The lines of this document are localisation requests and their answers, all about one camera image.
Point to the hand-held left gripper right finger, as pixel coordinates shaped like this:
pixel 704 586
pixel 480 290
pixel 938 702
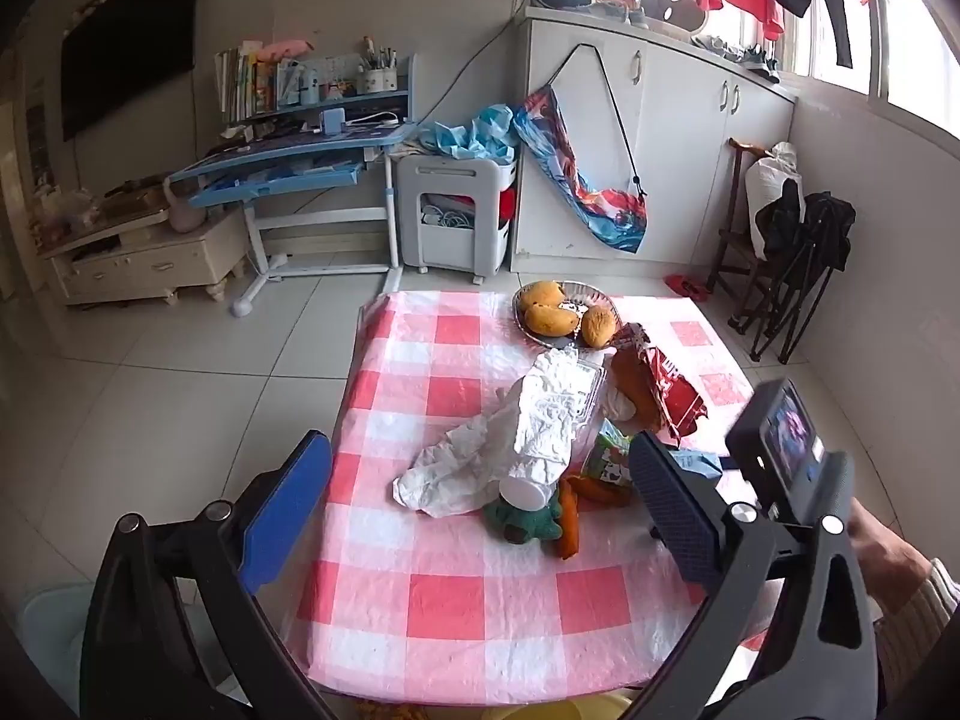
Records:
pixel 679 521

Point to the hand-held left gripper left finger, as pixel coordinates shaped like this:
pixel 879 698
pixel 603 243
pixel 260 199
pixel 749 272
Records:
pixel 285 510

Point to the red snack bag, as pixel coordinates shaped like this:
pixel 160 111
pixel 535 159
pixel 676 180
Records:
pixel 664 390

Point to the white plastic bag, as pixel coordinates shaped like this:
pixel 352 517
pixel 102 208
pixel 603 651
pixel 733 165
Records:
pixel 525 427

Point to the person's right forearm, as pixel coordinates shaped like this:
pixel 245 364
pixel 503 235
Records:
pixel 926 615

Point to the person's right hand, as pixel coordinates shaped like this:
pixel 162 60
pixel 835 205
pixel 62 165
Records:
pixel 889 562

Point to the light blue carton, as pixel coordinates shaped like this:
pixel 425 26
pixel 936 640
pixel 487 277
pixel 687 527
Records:
pixel 699 463

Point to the green snack packet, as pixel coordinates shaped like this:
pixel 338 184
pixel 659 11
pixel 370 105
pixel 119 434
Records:
pixel 607 457

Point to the green plush toy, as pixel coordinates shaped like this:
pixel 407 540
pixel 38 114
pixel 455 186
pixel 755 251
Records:
pixel 525 525

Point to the clear plastic container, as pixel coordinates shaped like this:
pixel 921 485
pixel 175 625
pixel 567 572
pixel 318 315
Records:
pixel 585 379

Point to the pink white checked tablecloth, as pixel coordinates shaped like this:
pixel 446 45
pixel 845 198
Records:
pixel 442 585

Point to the red slipper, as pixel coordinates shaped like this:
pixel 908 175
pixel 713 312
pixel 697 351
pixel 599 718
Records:
pixel 684 285

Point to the black folding chair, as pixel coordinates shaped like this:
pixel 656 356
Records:
pixel 802 240

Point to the wooden chair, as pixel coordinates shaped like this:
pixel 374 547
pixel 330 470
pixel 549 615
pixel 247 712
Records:
pixel 731 240

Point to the silver fruit plate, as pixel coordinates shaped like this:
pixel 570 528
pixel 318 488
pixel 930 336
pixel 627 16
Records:
pixel 577 296

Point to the white sack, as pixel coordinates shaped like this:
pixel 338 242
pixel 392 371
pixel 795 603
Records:
pixel 769 172

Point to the light green seat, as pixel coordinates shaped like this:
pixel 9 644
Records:
pixel 49 637

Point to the cream television cabinet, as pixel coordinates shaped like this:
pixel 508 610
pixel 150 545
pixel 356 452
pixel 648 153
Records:
pixel 142 262

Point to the colourful printed bag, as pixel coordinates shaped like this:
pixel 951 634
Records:
pixel 592 199

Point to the white cabinet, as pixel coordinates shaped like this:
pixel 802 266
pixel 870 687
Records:
pixel 690 142

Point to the pink kettlebell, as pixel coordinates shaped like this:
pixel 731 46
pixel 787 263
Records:
pixel 185 214

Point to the blue study desk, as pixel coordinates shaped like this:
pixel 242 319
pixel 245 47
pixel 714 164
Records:
pixel 300 165

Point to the white plastic stool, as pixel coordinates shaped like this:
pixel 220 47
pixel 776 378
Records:
pixel 450 202

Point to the blue plastic bag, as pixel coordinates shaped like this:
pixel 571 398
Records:
pixel 469 131

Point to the row of books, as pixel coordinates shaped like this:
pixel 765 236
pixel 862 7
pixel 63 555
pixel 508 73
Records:
pixel 244 86

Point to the white pen holder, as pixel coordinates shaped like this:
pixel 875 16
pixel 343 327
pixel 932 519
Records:
pixel 376 79

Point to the black wall television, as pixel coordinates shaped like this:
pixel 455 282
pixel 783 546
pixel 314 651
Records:
pixel 127 52

